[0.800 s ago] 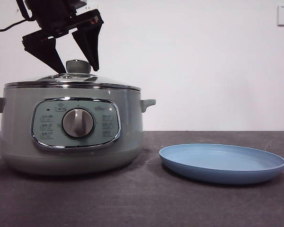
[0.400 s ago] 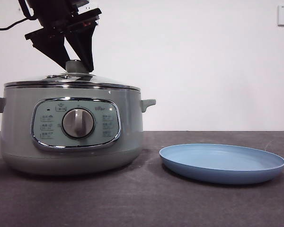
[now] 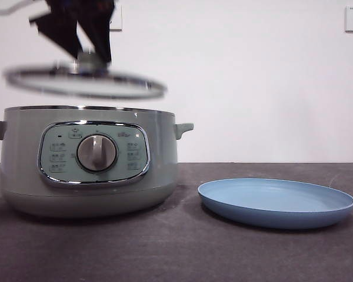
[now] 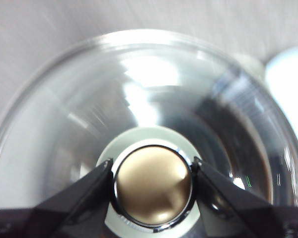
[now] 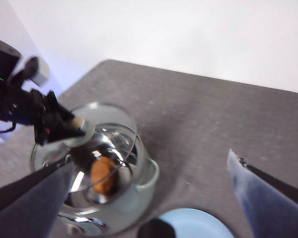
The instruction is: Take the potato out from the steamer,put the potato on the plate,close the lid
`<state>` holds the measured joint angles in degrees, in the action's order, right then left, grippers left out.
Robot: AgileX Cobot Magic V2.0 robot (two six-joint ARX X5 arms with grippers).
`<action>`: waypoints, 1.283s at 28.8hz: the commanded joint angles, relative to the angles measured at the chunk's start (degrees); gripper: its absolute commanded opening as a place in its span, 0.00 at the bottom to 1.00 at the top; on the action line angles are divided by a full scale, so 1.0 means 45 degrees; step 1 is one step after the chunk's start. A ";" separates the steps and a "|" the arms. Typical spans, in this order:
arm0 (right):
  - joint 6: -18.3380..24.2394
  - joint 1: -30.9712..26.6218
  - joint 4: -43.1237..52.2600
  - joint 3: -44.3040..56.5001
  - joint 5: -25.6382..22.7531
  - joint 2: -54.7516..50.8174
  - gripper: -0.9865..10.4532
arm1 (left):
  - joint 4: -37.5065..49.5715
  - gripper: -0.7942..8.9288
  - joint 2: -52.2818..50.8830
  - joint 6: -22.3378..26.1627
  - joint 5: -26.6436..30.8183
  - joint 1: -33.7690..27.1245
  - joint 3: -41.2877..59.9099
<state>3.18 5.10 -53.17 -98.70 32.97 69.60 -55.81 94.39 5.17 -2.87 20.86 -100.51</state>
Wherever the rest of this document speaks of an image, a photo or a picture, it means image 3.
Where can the pale green electric steamer pot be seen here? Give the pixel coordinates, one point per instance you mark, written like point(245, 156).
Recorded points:
point(23, 152)

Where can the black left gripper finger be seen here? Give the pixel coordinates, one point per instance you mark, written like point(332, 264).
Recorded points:
point(63, 32)
point(98, 32)

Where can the glass lid with green knob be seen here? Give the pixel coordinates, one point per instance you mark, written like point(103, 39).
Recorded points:
point(91, 62)

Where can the blue round plate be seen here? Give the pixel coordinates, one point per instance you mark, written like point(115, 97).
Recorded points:
point(267, 202)

